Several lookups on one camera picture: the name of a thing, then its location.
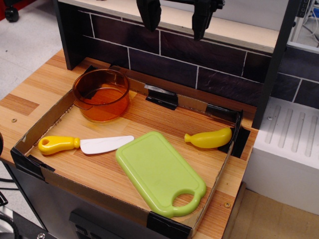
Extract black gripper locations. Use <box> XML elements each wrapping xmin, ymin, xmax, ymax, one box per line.
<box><xmin>136</xmin><ymin>0</ymin><xmax>225</xmax><ymax>41</ymax></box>

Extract yellow handled white toy knife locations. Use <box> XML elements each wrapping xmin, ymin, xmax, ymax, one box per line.
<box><xmin>38</xmin><ymin>135</ymin><xmax>135</xmax><ymax>155</ymax></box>

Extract light wooden shelf board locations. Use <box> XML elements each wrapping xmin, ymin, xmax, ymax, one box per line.
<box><xmin>58</xmin><ymin>0</ymin><xmax>279</xmax><ymax>53</ymax></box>

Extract cardboard fence with black tape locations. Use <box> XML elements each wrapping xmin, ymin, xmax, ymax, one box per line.
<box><xmin>8</xmin><ymin>64</ymin><xmax>257</xmax><ymax>239</ymax></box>

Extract green plastic cutting board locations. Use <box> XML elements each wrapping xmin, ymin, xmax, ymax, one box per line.
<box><xmin>116</xmin><ymin>131</ymin><xmax>206</xmax><ymax>218</ymax></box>

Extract orange transparent plastic pot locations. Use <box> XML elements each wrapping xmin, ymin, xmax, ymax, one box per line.
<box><xmin>72</xmin><ymin>69</ymin><xmax>130</xmax><ymax>122</ymax></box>

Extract yellow toy banana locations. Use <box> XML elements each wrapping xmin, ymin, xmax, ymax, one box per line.
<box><xmin>184</xmin><ymin>127</ymin><xmax>232</xmax><ymax>149</ymax></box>

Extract white toy sink drainboard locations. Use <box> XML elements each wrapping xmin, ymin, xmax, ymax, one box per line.
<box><xmin>243</xmin><ymin>98</ymin><xmax>319</xmax><ymax>214</ymax></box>

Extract black upright shelf post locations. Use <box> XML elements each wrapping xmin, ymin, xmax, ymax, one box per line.
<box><xmin>252</xmin><ymin>0</ymin><xmax>301</xmax><ymax>129</ymax></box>

